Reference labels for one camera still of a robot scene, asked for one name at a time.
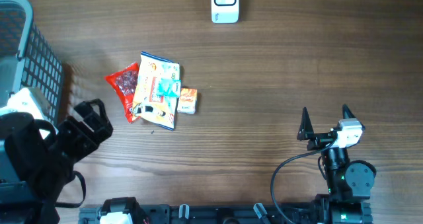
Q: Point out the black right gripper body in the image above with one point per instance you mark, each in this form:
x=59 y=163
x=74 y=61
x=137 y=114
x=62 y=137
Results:
x=319 y=140

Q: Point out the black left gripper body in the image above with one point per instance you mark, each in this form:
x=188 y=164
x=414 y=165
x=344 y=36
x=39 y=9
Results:
x=74 y=140

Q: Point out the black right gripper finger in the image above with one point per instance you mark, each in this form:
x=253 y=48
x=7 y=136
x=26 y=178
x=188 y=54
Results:
x=305 y=131
x=349 y=121

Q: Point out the orange tissue pack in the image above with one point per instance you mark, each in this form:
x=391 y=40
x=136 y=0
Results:
x=187 y=101

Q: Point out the green tissue pack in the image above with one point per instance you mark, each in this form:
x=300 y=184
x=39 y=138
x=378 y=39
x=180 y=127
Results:
x=169 y=87

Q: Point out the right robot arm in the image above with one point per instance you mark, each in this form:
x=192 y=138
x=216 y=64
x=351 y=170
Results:
x=349 y=182

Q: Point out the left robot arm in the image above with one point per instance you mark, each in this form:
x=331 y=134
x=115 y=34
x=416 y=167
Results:
x=37 y=160

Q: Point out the white barcode scanner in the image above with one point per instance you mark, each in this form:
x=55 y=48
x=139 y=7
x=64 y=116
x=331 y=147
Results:
x=224 y=11

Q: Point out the red candy bag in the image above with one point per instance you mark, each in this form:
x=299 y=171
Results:
x=124 y=83

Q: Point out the yellow wet wipes pack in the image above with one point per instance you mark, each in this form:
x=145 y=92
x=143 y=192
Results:
x=147 y=102

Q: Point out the grey plastic basket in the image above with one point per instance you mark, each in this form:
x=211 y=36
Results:
x=27 y=59

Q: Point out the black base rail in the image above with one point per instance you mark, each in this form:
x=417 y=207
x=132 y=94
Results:
x=297 y=212

